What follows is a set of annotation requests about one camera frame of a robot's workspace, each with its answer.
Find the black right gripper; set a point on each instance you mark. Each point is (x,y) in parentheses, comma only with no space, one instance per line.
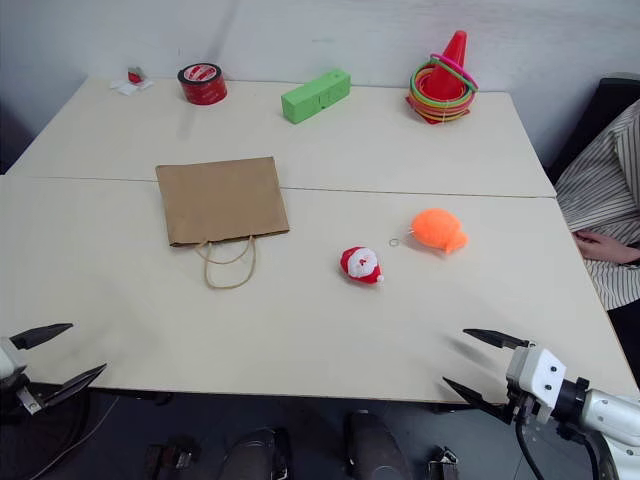
(527,407)

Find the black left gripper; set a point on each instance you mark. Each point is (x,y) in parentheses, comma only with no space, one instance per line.
(9,397)

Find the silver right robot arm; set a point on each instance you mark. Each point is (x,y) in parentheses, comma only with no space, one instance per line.
(612,415)

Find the bystander bare hand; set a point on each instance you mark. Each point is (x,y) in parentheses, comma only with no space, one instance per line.
(610,247)

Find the dark rounded shape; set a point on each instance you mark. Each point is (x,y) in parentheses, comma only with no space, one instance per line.
(257,457)
(375,447)

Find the orange plush toy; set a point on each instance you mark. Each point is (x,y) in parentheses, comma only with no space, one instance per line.
(437,227)

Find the red santa plush toy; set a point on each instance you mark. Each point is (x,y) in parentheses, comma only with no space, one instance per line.
(360,262)

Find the person in striped shirt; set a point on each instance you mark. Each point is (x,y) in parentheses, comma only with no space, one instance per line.
(607,185)

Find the black chair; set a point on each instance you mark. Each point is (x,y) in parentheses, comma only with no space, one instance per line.
(612,100)

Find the small red white packet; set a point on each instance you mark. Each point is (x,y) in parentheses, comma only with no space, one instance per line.
(135,75)

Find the red adhesive tape roll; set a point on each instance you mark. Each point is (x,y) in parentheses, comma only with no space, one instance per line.
(205,89)

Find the red plastic cone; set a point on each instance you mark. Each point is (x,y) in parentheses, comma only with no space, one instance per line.
(452,57)

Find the green rectangular box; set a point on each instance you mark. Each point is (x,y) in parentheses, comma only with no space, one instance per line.
(312,97)

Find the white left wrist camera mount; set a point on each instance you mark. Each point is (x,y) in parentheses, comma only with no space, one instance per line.
(7,357)

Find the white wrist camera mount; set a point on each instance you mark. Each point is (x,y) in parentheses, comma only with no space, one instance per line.
(542,372)
(7,357)

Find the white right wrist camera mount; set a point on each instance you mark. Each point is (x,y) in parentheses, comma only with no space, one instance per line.
(542,372)

